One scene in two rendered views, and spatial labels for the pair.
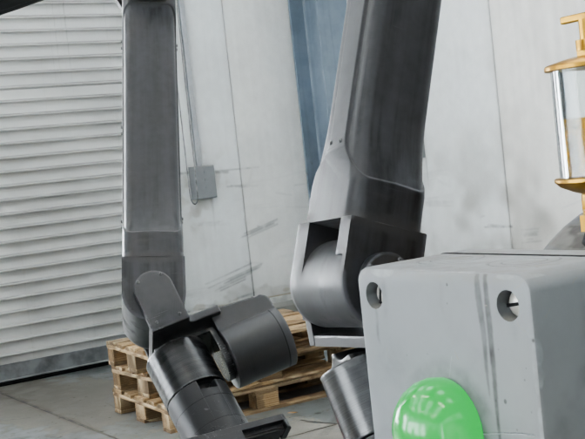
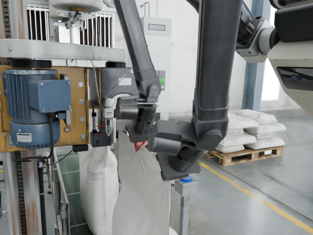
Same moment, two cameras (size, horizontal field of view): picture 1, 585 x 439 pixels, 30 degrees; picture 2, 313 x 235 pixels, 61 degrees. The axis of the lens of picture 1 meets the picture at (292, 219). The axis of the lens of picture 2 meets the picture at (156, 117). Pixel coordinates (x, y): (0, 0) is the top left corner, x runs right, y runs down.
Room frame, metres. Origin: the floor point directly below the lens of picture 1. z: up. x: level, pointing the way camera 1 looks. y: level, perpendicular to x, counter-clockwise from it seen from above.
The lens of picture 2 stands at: (1.53, 0.10, 1.36)
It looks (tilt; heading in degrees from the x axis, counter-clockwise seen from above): 11 degrees down; 187
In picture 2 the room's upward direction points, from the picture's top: 1 degrees clockwise
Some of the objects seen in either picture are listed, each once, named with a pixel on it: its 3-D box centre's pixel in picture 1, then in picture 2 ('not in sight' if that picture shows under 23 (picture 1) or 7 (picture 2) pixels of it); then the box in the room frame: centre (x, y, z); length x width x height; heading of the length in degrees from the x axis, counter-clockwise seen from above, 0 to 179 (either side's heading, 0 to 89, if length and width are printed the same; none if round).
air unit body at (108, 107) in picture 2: not in sight; (109, 117); (0.51, -0.22, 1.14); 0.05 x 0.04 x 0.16; 122
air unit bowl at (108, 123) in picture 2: not in sight; (108, 126); (0.51, -0.23, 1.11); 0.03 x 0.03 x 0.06
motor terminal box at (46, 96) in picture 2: not in sight; (50, 99); (0.78, -0.32, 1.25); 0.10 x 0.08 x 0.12; 147
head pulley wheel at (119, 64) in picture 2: not in sight; (115, 65); (0.38, -0.23, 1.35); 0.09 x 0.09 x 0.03
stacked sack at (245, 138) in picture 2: not in sight; (231, 138); (-2.32, 0.73, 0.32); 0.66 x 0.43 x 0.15; 124
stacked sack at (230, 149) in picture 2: not in sight; (219, 142); (-2.45, 0.58, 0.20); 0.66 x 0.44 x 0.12; 32
